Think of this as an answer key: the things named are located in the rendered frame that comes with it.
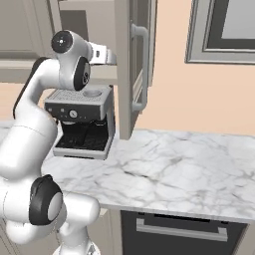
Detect beige closed cabinet door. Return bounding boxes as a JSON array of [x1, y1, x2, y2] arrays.
[[0, 0, 63, 61]]

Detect grey framed window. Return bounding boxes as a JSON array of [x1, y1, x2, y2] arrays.
[[184, 0, 255, 66]]

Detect beige lower cabinet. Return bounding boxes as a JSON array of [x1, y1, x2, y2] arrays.
[[0, 207, 124, 255]]

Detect silver dishwasher handle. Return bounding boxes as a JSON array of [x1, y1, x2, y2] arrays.
[[135, 217, 229, 243]]

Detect grey cabinet door handle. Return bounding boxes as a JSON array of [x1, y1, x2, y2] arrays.
[[129, 23, 150, 114]]

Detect black dishwasher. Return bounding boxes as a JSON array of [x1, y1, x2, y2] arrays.
[[120, 209, 249, 255]]

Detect silver espresso machine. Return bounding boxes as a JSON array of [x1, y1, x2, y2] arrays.
[[44, 85, 117, 161]]

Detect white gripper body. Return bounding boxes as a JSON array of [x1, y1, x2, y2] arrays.
[[104, 49, 119, 66]]

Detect beige open cabinet door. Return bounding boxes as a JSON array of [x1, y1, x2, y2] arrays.
[[114, 0, 158, 140]]

